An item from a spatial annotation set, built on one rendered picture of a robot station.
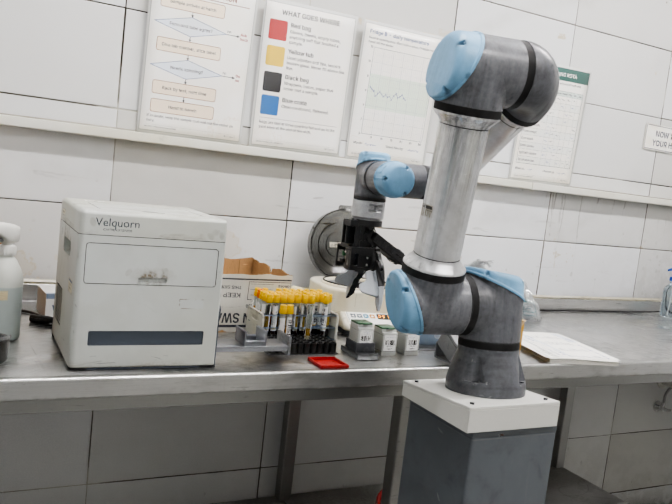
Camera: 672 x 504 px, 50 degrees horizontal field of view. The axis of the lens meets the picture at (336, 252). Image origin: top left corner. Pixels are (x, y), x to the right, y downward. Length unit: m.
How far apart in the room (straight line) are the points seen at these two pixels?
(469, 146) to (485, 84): 0.11
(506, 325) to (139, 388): 0.69
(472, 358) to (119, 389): 0.65
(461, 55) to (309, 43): 1.05
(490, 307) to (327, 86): 1.08
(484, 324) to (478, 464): 0.25
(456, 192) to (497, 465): 0.50
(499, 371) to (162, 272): 0.66
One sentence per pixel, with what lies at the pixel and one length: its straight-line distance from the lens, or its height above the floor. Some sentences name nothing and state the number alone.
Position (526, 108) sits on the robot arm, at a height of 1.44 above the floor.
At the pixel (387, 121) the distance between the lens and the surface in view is 2.33.
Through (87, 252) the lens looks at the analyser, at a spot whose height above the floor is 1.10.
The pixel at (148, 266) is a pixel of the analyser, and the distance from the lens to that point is 1.42.
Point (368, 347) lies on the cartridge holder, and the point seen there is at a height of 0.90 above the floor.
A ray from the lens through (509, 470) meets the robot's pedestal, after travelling 1.41.
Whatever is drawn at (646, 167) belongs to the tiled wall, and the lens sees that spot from 3.14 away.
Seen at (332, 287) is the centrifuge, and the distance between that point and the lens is 1.94.
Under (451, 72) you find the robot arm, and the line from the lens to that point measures 1.20.
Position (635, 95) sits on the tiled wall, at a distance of 3.07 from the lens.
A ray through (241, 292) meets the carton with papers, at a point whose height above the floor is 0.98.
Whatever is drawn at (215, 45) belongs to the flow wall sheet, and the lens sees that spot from 2.10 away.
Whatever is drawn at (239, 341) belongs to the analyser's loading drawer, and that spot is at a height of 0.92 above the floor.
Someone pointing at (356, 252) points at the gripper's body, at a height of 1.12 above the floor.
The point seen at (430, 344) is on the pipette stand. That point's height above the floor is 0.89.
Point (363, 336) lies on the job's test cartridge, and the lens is 1.69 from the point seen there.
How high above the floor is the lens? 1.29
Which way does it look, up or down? 6 degrees down
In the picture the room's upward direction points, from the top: 7 degrees clockwise
